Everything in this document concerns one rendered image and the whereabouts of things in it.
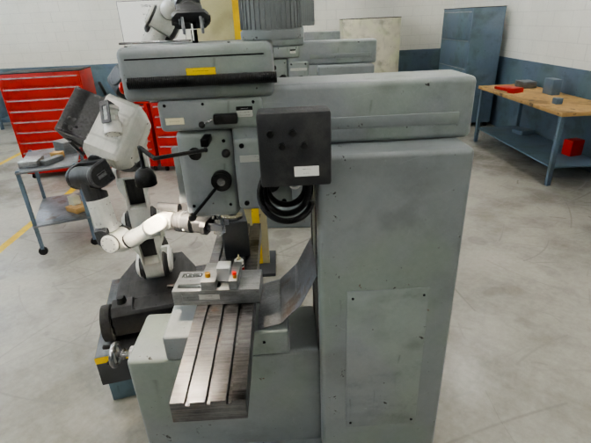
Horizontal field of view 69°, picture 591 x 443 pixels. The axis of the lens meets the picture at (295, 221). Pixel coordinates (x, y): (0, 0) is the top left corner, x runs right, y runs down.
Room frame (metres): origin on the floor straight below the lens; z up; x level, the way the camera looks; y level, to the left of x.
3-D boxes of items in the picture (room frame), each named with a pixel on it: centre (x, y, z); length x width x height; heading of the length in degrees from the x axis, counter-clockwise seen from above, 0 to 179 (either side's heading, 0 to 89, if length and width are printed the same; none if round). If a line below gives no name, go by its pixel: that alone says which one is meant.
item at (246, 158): (1.51, 0.10, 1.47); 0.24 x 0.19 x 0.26; 1
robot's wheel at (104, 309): (1.89, 1.04, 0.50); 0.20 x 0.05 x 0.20; 14
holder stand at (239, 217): (1.91, 0.31, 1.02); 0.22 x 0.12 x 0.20; 12
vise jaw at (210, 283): (1.50, 0.35, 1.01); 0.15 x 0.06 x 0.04; 179
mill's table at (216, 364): (1.56, 0.30, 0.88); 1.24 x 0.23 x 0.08; 1
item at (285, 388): (1.51, 0.32, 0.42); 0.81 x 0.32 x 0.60; 91
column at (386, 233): (1.52, -0.32, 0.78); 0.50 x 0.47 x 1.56; 91
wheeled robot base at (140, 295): (2.19, 0.84, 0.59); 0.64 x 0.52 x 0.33; 14
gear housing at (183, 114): (1.51, 0.26, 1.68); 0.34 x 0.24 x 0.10; 91
